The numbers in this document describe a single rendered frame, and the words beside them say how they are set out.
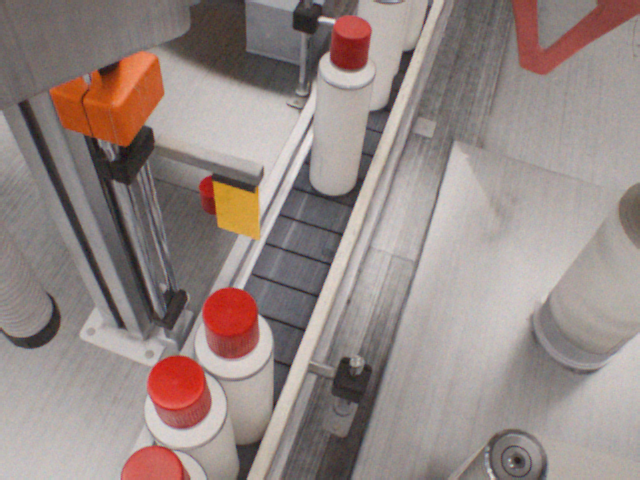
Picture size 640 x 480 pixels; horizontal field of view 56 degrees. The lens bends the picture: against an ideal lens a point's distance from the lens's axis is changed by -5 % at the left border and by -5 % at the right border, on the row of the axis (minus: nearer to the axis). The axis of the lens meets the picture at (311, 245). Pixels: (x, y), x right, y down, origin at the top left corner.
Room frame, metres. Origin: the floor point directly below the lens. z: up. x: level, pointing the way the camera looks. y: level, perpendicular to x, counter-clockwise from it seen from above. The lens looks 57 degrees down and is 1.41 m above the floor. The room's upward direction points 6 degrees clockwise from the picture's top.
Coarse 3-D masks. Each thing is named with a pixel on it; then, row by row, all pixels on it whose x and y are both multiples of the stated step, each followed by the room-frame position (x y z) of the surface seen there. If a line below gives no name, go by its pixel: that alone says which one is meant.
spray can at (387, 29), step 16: (368, 0) 0.55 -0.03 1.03; (384, 0) 0.54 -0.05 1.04; (400, 0) 0.55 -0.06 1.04; (368, 16) 0.55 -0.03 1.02; (384, 16) 0.54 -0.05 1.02; (400, 16) 0.55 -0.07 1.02; (384, 32) 0.54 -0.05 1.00; (400, 32) 0.55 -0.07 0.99; (384, 48) 0.54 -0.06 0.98; (384, 64) 0.54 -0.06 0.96; (384, 80) 0.55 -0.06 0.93; (384, 96) 0.55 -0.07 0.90
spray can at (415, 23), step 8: (416, 0) 0.66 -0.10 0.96; (424, 0) 0.67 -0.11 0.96; (416, 8) 0.66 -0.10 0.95; (424, 8) 0.67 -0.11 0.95; (416, 16) 0.66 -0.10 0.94; (408, 24) 0.66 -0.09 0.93; (416, 24) 0.66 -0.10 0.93; (408, 32) 0.66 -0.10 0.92; (416, 32) 0.67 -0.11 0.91; (408, 40) 0.66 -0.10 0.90; (416, 40) 0.67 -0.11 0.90; (408, 48) 0.66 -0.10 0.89
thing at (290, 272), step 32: (384, 128) 0.52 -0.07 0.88; (352, 192) 0.42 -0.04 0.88; (288, 224) 0.37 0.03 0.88; (320, 224) 0.37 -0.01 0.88; (288, 256) 0.33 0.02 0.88; (320, 256) 0.33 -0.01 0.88; (256, 288) 0.29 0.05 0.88; (288, 288) 0.29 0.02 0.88; (320, 288) 0.30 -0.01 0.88; (288, 320) 0.26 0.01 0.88; (288, 352) 0.23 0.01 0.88; (256, 448) 0.14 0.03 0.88
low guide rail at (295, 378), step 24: (432, 24) 0.68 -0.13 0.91; (408, 72) 0.58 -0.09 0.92; (408, 96) 0.55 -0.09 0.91; (384, 144) 0.46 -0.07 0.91; (360, 192) 0.39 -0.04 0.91; (360, 216) 0.36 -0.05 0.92; (336, 264) 0.31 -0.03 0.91; (336, 288) 0.28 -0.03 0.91; (312, 336) 0.23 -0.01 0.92; (288, 384) 0.18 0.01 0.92; (288, 408) 0.16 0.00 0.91; (264, 456) 0.12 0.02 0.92
